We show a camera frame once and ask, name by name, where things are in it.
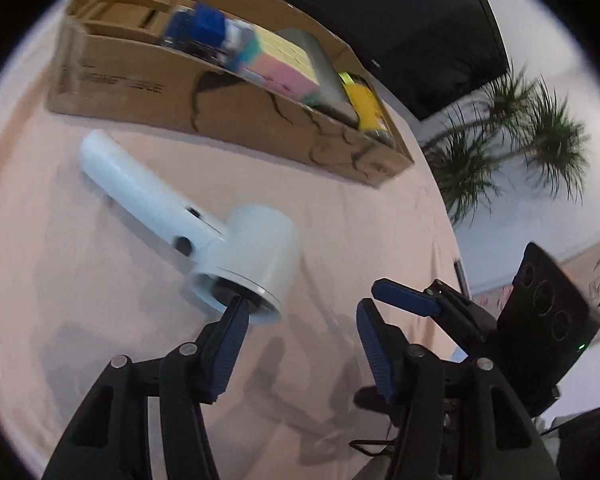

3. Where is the large open cardboard box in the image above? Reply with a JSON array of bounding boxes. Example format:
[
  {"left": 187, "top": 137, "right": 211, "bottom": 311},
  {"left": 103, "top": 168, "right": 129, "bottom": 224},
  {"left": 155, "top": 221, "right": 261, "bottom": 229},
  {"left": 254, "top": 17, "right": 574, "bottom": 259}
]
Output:
[{"left": 47, "top": 0, "right": 413, "bottom": 186}]

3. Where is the black television screen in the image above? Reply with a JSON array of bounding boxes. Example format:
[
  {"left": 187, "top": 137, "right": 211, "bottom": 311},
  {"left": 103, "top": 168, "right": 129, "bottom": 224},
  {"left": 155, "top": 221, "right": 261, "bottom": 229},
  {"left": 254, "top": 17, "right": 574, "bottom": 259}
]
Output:
[{"left": 285, "top": 0, "right": 509, "bottom": 120}]

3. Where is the spiky green potted plant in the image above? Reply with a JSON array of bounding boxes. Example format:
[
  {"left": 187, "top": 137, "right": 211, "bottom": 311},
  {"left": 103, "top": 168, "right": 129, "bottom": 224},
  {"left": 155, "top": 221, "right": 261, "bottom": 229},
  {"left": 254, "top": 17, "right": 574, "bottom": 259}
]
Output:
[{"left": 419, "top": 70, "right": 590, "bottom": 226}]

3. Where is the blue stapler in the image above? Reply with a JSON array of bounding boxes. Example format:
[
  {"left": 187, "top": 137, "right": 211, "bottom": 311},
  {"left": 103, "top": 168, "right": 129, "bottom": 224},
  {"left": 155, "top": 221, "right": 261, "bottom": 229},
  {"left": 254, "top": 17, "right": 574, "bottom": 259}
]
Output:
[{"left": 160, "top": 3, "right": 242, "bottom": 65}]

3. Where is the white handheld fan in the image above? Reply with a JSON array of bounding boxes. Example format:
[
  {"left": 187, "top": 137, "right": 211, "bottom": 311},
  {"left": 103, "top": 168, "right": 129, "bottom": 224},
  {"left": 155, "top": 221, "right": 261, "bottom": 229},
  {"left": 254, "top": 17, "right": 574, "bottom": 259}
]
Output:
[{"left": 80, "top": 130, "right": 301, "bottom": 325}]

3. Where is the yellow jar black lid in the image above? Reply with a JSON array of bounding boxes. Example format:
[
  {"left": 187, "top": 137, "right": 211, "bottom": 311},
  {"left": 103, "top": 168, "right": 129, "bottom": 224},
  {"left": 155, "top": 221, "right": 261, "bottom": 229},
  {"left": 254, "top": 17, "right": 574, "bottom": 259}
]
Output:
[{"left": 338, "top": 72, "right": 396, "bottom": 148}]

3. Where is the black camera box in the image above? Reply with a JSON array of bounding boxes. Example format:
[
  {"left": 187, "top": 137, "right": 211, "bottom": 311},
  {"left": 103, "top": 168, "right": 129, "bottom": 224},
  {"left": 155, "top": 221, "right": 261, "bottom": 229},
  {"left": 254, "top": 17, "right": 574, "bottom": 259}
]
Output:
[{"left": 496, "top": 242, "right": 600, "bottom": 417}]

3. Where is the silver metal tumbler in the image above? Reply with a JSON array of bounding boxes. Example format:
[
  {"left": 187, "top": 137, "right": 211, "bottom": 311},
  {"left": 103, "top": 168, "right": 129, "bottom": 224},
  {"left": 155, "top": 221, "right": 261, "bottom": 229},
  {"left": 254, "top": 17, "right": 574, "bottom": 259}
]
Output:
[{"left": 277, "top": 28, "right": 358, "bottom": 129}]

